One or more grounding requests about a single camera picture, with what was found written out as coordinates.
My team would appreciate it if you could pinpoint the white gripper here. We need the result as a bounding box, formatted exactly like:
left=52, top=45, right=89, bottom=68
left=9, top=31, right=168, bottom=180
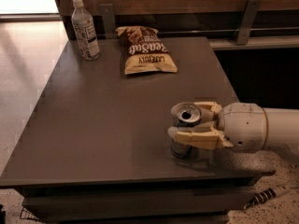
left=168, top=102, right=267, bottom=153

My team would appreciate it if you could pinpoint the silver blue redbull can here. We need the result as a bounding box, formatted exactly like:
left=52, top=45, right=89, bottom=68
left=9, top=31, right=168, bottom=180
left=167, top=102, right=202, bottom=159

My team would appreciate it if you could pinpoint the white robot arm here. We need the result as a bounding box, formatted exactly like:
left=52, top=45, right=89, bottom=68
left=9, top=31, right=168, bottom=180
left=168, top=102, right=299, bottom=163

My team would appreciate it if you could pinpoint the brown chip bag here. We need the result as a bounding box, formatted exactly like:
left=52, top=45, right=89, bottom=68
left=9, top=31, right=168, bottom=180
left=116, top=26, right=178, bottom=75

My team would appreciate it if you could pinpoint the grey drawer cabinet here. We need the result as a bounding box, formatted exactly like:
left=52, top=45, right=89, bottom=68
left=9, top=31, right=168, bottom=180
left=1, top=37, right=272, bottom=224

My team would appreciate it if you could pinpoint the clear plastic water bottle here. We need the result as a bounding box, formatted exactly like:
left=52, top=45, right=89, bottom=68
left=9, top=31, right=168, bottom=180
left=71, top=0, right=101, bottom=61

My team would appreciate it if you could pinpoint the striped black white cable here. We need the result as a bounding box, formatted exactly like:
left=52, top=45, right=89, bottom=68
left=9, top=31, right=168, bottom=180
left=243, top=184, right=292, bottom=210

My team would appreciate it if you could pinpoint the right metal bracket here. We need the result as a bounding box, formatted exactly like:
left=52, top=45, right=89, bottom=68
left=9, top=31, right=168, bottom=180
left=235, top=0, right=262, bottom=45

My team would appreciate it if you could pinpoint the metal bracket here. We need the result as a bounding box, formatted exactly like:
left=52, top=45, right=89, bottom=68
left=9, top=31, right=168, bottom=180
left=100, top=3, right=117, bottom=39
left=235, top=0, right=262, bottom=45

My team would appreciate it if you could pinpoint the left metal bracket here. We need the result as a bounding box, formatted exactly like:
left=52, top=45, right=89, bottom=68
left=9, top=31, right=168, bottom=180
left=100, top=3, right=117, bottom=39

